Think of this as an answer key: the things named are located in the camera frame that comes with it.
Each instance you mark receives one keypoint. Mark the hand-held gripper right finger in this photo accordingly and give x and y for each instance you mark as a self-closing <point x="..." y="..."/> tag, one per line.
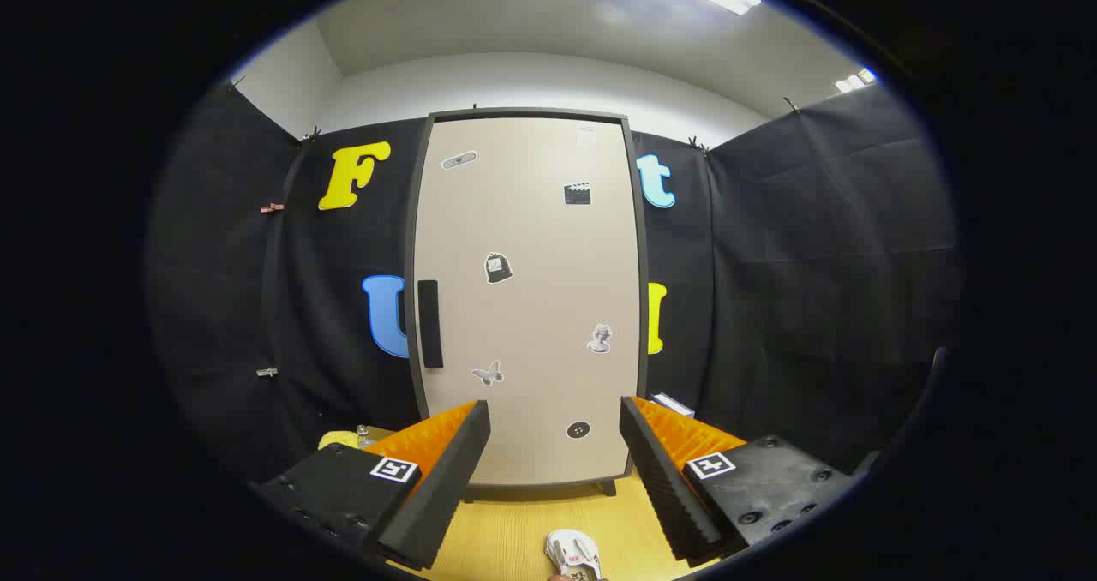
<point x="664" y="487"/>

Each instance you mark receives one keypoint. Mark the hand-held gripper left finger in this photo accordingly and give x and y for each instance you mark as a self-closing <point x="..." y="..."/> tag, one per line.
<point x="446" y="487"/>

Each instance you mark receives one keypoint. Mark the white shoe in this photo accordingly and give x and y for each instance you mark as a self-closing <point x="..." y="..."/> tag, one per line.
<point x="572" y="554"/>

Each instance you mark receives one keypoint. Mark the grey shoe cabinet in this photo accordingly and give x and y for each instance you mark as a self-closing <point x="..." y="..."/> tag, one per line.
<point x="531" y="112"/>

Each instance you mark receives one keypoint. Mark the blue spine book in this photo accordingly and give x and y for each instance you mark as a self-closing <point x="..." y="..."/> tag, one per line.
<point x="673" y="404"/>

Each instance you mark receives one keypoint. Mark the green drink bottle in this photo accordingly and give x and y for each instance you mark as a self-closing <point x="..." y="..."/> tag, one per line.
<point x="363" y="435"/>

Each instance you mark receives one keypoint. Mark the yellow pineapple plush toy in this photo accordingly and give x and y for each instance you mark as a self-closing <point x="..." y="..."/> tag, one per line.
<point x="337" y="440"/>

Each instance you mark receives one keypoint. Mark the black backdrop cloth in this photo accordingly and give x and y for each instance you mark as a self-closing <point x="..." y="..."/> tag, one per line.
<point x="814" y="264"/>

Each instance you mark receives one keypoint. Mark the small ceiling light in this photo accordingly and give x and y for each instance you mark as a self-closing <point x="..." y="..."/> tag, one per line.
<point x="855" y="80"/>

